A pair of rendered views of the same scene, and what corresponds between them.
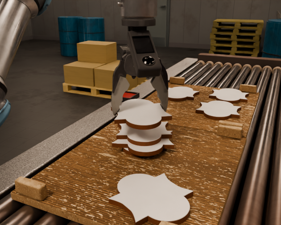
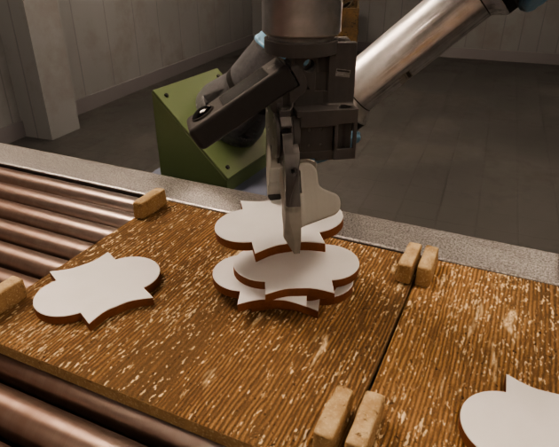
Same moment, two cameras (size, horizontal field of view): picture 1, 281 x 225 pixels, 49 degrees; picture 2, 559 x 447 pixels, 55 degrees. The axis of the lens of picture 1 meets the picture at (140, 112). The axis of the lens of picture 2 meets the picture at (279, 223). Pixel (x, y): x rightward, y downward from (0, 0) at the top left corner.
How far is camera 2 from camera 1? 0.83 m
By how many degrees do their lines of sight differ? 80
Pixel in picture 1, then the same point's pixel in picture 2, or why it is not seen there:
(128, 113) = (263, 209)
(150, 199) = (87, 281)
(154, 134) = (263, 272)
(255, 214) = (30, 421)
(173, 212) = (49, 300)
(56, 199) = (135, 225)
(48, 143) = not seen: hidden behind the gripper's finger
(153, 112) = (268, 232)
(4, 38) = (391, 40)
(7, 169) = (233, 197)
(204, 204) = (65, 341)
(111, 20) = not seen: outside the picture
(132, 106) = not seen: hidden behind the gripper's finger
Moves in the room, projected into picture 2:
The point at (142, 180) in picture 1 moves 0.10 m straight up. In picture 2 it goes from (137, 276) to (126, 199)
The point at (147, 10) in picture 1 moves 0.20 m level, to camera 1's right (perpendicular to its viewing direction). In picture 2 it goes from (265, 20) to (258, 67)
